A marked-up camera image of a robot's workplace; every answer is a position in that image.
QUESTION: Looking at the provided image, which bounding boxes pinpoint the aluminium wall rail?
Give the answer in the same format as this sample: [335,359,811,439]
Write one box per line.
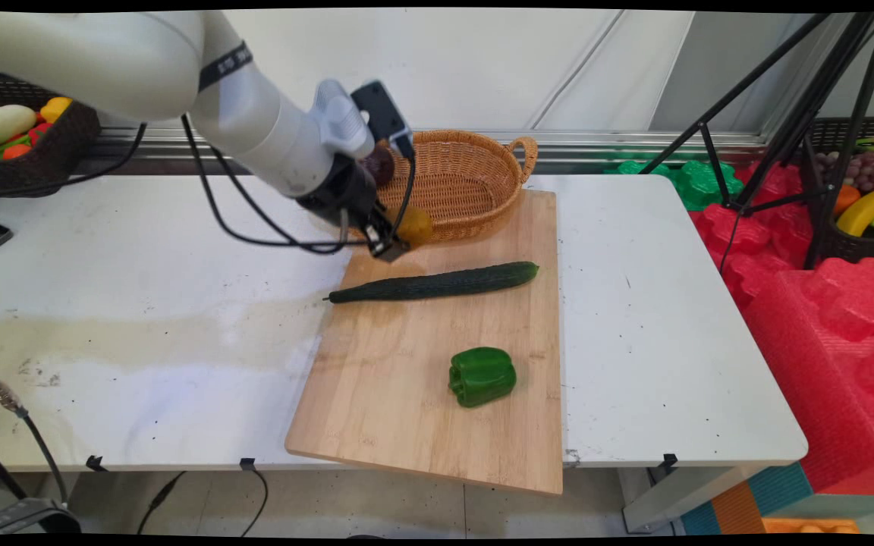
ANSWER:
[99,126,770,166]

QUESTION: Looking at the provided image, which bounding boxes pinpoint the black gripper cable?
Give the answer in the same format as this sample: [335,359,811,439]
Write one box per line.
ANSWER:
[0,121,351,253]

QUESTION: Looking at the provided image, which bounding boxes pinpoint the green bell pepper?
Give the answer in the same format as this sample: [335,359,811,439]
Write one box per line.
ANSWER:
[448,347,518,409]

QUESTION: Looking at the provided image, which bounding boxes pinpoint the wooden cutting board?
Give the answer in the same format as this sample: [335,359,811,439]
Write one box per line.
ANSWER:
[285,190,564,497]

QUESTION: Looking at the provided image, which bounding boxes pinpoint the teal orange foam block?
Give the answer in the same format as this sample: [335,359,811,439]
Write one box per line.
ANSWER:
[680,463,815,535]

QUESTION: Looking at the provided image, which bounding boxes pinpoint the black tripod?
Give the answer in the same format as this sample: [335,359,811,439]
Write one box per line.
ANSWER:
[638,11,874,271]

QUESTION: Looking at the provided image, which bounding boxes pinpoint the cable with metal connector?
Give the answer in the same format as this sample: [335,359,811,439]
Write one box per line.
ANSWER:
[0,364,71,507]

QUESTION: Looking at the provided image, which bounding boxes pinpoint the black basket with vegetables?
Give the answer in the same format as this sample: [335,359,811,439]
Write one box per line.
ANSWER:
[0,76,102,199]

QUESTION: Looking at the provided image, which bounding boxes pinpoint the woven wicker basket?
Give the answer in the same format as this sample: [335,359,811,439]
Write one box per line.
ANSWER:
[361,129,539,246]

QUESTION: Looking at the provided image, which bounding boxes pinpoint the yellow bell pepper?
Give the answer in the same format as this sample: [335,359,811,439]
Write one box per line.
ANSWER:
[39,96,74,124]

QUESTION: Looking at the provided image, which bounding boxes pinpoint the black cable with plug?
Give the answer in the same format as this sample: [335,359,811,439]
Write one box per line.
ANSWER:
[137,470,188,534]

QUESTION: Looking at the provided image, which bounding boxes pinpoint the green foam mat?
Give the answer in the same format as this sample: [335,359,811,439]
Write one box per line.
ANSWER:
[604,155,746,212]

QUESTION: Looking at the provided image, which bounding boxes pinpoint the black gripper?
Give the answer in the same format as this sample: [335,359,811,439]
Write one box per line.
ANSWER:
[295,154,411,262]

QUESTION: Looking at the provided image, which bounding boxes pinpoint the red foam mat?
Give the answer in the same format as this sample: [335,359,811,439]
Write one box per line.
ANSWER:
[690,162,817,308]

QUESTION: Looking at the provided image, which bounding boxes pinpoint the yellow banana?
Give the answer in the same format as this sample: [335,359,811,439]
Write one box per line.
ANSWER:
[835,184,874,237]

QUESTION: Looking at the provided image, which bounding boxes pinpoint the black camera cable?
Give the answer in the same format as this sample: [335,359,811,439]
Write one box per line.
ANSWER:
[179,114,418,256]

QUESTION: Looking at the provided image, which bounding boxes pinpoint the large red foam block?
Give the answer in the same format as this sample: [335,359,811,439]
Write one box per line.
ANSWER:
[740,258,874,495]

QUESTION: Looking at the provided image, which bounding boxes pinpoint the long green cucumber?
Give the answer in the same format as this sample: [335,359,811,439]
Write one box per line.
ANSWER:
[323,261,540,305]

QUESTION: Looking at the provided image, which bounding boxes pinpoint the white eggplant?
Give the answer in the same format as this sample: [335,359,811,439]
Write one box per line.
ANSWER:
[0,105,37,146]

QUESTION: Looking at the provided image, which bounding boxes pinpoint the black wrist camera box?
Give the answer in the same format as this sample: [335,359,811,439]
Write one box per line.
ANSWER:
[351,80,416,162]

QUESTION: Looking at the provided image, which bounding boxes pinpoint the dark purple round fruit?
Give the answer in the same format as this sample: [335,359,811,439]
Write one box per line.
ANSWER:
[360,144,397,190]

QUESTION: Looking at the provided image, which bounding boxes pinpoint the thin black hanging cable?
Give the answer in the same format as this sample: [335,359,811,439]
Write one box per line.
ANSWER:
[242,464,270,536]

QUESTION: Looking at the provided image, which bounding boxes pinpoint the white table leg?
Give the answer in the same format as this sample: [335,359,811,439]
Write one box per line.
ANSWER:
[619,464,758,533]

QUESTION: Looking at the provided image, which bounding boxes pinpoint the purple grapes bunch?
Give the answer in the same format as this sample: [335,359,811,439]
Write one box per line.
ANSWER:
[815,150,874,193]

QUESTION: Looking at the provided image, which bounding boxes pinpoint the black basket with fruit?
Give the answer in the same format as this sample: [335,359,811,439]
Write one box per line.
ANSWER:
[797,118,874,268]

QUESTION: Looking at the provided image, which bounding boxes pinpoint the orange flat foam piece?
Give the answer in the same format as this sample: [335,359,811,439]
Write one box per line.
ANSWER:
[762,517,861,535]

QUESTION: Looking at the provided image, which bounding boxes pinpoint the dark grey base device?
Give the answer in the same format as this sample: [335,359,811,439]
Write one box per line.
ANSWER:
[0,432,83,536]

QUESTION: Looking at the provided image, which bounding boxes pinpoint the orange fruit in basket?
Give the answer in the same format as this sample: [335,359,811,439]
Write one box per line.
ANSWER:
[832,184,862,219]

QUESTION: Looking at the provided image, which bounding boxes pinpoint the orange round fruit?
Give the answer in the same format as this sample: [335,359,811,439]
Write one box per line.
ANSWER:
[388,206,435,248]

